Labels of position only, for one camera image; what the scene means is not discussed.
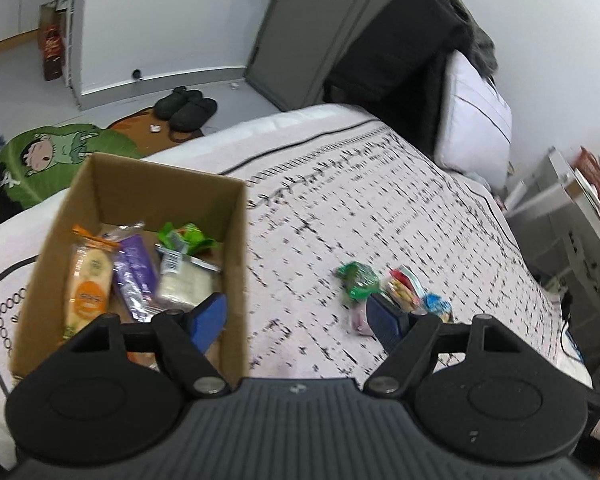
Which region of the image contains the grey door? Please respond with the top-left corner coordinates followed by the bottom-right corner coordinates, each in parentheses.
top-left (246, 0), bottom-right (390, 110)

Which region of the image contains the blue snack packet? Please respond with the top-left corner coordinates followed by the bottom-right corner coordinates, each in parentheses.
top-left (422, 292), bottom-right (453, 323)

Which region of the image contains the dark soda bottle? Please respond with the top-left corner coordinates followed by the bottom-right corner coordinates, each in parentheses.
top-left (42, 25), bottom-right (65, 81)

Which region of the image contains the black clothes pile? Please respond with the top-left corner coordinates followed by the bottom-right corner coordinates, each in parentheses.
top-left (323, 0), bottom-right (498, 157)

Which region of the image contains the cardboard box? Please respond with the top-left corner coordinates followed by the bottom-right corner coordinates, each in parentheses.
top-left (10, 153), bottom-right (248, 385)

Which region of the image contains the black slippers pair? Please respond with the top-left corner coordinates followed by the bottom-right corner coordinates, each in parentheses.
top-left (152, 86), bottom-right (218, 133)

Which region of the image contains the white rice cake packet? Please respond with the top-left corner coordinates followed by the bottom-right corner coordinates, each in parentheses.
top-left (155, 245), bottom-right (222, 312)

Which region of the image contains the purple snack packet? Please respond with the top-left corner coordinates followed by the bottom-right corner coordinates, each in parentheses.
top-left (114, 234), bottom-right (160, 323)

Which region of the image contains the green candy packet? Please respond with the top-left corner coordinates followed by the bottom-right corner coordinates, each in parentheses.
top-left (334, 261), bottom-right (380, 301)

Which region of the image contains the white pillow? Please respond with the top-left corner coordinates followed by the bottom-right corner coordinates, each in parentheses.
top-left (434, 51), bottom-right (513, 192)

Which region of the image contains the orange cracker packet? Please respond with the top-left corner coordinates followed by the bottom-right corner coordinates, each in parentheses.
top-left (62, 224), bottom-right (121, 340)

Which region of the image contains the red white striped snack packet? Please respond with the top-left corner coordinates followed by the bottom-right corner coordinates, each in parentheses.
top-left (382, 268), bottom-right (425, 312)

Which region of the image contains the pink purple candy packet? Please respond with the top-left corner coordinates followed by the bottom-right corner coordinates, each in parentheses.
top-left (349, 301), bottom-right (374, 337)

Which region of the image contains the green cartoon floor rug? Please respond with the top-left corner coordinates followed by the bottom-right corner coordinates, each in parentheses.
top-left (0, 108), bottom-right (204, 209)

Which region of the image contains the white bedside desk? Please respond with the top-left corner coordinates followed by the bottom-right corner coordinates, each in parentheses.
top-left (504, 146), bottom-right (600, 376)

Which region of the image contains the white patterned bed blanket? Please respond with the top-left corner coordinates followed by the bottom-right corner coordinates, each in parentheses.
top-left (0, 106), bottom-right (586, 479)

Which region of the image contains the green snack packet in box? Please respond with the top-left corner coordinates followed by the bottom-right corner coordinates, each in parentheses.
top-left (157, 222), bottom-right (216, 256)

